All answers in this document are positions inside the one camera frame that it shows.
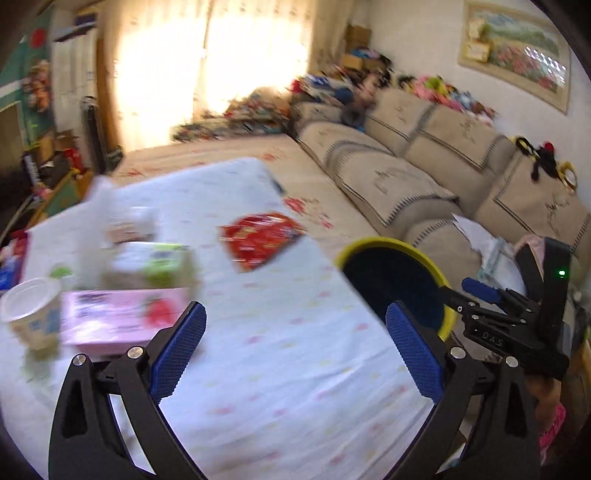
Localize white dotted tablecloth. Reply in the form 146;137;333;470
0;156;435;480

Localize pile of books and toys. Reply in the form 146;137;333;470
171;87;291;143

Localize white yogurt cup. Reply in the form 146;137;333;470
1;277;61;351

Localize papers and plastic folder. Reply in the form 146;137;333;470
453;215;526;294

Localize white foam fruit net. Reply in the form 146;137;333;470
75;176;115;290

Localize person's right hand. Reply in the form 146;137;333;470
526;376;561;434

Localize framed flower painting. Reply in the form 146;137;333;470
458;1;571;113

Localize beige fabric sofa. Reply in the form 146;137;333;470
291;89;590;287

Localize white standing air conditioner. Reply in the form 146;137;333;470
51;28;97;136

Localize green white carton box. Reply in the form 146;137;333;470
100;241;197;290

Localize cream embroidered curtains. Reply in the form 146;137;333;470
99;1;356;152

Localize artificial flower wall decoration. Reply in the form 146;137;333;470
22;59;51;113

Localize blue tissue pack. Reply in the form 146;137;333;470
0;257;21;292

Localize pink sleeved right forearm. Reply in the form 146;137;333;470
539;403;566;464

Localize black tower fan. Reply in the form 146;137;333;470
80;96;107;175

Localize red snack wrapper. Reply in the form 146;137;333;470
218;211;305;272

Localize yellow rimmed black trash bin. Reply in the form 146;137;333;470
335;236;458;340

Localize pile of plush toys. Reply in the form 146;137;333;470
339;48;497;127

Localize red envelope box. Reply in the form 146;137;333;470
1;230;28;284

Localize pink strawberry milk carton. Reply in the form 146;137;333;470
60;288;189;357

